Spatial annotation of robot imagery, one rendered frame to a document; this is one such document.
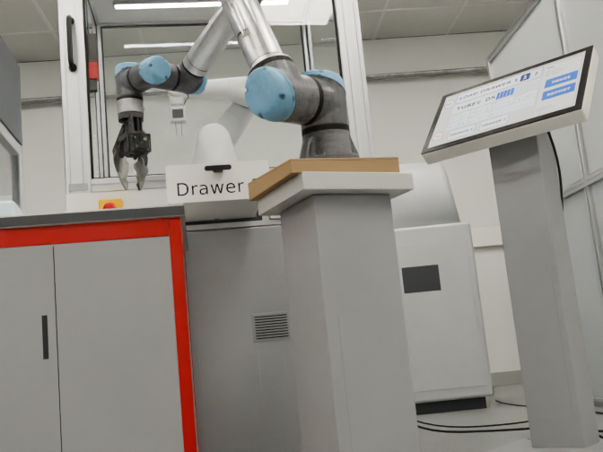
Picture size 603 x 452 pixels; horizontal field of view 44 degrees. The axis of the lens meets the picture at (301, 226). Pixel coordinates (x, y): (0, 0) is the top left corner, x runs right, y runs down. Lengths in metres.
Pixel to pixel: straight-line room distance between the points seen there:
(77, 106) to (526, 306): 1.55
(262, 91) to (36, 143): 4.46
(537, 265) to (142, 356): 1.18
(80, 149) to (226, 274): 0.62
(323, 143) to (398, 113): 4.27
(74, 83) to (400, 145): 3.73
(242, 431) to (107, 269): 0.81
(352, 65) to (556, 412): 1.30
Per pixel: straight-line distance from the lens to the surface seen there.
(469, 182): 5.98
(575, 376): 2.30
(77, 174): 2.49
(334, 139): 1.75
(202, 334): 2.39
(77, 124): 2.54
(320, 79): 1.79
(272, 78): 1.67
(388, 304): 1.69
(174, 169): 2.12
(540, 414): 2.34
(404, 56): 6.18
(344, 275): 1.64
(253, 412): 2.40
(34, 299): 1.84
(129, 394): 1.81
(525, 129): 2.27
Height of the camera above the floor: 0.37
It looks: 10 degrees up
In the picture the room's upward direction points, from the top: 6 degrees counter-clockwise
